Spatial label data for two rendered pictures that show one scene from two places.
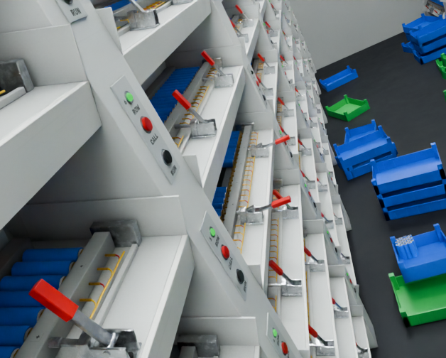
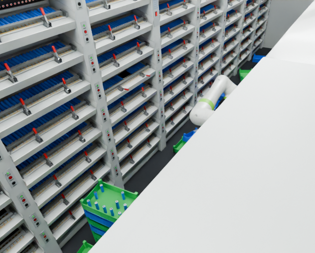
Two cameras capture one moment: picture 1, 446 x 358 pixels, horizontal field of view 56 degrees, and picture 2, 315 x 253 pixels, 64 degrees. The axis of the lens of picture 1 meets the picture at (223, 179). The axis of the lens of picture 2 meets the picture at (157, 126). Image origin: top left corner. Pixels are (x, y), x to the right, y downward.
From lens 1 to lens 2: 1.26 m
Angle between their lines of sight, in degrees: 19
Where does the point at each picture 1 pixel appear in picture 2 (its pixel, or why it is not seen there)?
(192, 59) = (142, 38)
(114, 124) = (85, 61)
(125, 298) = (74, 86)
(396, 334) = (169, 151)
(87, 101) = (82, 57)
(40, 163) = (69, 65)
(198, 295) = (90, 94)
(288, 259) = (131, 104)
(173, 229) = (89, 81)
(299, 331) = (116, 117)
